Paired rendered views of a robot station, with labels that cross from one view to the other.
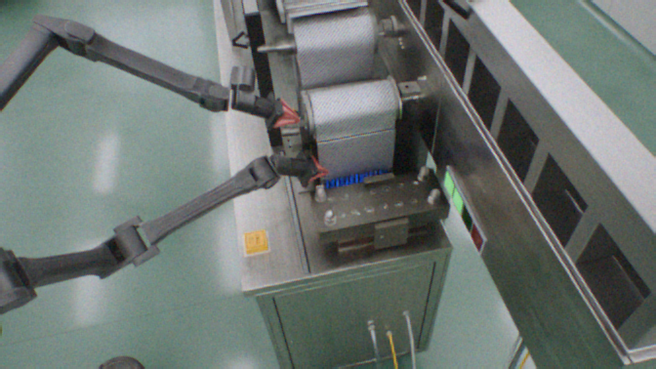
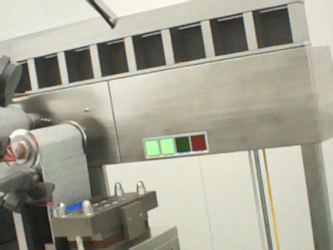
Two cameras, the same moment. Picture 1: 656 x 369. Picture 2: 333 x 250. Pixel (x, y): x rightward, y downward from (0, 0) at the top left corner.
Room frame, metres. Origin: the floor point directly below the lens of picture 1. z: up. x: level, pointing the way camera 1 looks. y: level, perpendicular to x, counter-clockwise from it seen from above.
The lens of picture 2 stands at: (-0.66, 1.45, 1.38)
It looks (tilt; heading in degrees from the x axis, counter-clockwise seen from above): 3 degrees down; 309
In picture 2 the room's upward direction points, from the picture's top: 9 degrees counter-clockwise
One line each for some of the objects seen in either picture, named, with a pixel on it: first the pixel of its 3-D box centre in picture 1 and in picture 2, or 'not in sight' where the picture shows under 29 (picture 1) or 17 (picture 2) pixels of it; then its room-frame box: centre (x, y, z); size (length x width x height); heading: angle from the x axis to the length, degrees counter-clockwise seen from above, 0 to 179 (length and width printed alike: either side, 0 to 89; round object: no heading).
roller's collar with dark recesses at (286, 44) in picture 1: (285, 45); not in sight; (1.33, 0.09, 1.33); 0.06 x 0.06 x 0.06; 8
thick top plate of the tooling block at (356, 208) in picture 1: (378, 205); (107, 212); (0.93, -0.15, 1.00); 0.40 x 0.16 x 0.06; 98
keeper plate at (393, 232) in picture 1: (390, 234); (134, 220); (0.84, -0.18, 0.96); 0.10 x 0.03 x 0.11; 98
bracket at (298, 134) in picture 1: (301, 157); (17, 213); (1.12, 0.08, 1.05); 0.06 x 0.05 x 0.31; 98
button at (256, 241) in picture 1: (256, 241); not in sight; (0.90, 0.24, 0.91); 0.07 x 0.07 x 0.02; 8
